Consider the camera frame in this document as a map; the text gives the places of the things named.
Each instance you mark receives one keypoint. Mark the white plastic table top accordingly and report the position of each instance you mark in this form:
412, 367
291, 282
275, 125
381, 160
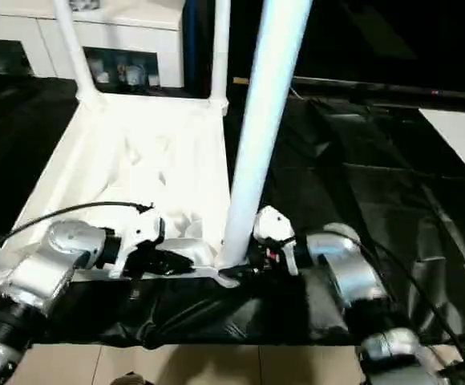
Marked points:
136, 160

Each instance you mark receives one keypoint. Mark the white plastic table leg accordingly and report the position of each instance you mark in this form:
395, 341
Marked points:
220, 52
76, 56
264, 112

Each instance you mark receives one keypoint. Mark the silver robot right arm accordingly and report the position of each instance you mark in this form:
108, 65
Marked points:
345, 273

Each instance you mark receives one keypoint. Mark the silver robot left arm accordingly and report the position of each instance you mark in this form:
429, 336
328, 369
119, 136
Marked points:
48, 265

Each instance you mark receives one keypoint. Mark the black plastic mat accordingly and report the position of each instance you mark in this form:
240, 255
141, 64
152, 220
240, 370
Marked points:
393, 208

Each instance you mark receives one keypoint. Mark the small brown cardboard piece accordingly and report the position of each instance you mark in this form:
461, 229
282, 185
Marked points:
240, 80

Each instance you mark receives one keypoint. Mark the white glass-door cabinet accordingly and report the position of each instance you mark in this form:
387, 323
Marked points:
136, 40

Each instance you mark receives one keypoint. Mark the white flat board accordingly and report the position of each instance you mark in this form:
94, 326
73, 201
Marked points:
457, 136

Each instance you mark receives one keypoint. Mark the dark patterned jar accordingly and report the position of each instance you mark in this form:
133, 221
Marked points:
84, 4

